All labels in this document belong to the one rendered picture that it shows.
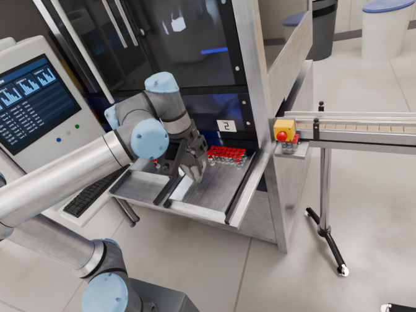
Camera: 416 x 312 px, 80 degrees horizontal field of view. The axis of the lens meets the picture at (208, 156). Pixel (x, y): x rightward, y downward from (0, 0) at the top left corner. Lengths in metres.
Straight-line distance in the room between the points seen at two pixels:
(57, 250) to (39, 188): 0.30
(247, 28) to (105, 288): 0.88
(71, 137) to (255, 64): 1.05
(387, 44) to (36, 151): 3.79
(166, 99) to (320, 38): 3.63
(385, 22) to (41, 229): 3.79
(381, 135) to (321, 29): 3.06
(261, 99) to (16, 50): 1.09
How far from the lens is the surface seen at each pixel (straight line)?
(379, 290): 1.80
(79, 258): 0.84
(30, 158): 1.47
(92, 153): 0.52
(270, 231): 1.67
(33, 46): 1.49
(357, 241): 1.93
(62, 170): 0.53
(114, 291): 0.80
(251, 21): 0.90
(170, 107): 0.64
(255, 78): 0.96
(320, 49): 4.21
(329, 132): 1.16
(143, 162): 1.37
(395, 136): 1.17
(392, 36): 3.97
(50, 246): 0.79
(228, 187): 1.04
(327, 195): 1.50
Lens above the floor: 1.62
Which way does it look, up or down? 37 degrees down
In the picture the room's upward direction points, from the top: 20 degrees counter-clockwise
